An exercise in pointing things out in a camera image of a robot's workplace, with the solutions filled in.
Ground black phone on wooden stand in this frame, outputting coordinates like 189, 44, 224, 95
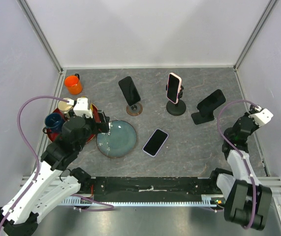
118, 76, 141, 106

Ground cream mug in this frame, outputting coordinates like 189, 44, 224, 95
58, 101, 73, 117

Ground dark blue mug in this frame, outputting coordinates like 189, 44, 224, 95
42, 113, 65, 134

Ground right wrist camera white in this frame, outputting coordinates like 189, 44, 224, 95
249, 105, 274, 127

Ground black phone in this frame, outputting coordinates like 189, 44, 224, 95
197, 89, 226, 116
118, 76, 141, 106

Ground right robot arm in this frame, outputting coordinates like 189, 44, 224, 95
208, 109, 273, 231

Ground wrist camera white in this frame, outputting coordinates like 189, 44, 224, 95
65, 96, 93, 118
249, 105, 274, 127

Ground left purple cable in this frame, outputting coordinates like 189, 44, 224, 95
0, 95, 70, 236

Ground red round tray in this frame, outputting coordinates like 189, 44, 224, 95
42, 104, 100, 143

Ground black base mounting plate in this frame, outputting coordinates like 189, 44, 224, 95
79, 177, 222, 203

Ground grey cable duct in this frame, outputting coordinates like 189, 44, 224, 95
59, 195, 225, 207

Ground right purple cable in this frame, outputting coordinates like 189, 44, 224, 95
217, 99, 260, 231

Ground black folding phone stand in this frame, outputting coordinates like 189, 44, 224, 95
191, 110, 215, 125

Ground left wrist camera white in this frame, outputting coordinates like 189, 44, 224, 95
65, 96, 93, 118

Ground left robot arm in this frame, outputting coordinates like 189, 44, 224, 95
0, 111, 110, 236

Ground orange mug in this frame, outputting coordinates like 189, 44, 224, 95
64, 73, 83, 95

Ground teal ceramic plate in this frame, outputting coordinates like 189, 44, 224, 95
96, 120, 137, 158

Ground pink case phone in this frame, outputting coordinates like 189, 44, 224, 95
166, 72, 182, 104

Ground purple cable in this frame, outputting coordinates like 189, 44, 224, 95
0, 95, 70, 236
217, 99, 260, 231

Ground black round phone stand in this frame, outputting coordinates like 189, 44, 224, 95
166, 86, 187, 116

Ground lavender case phone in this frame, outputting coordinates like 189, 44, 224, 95
142, 129, 169, 157

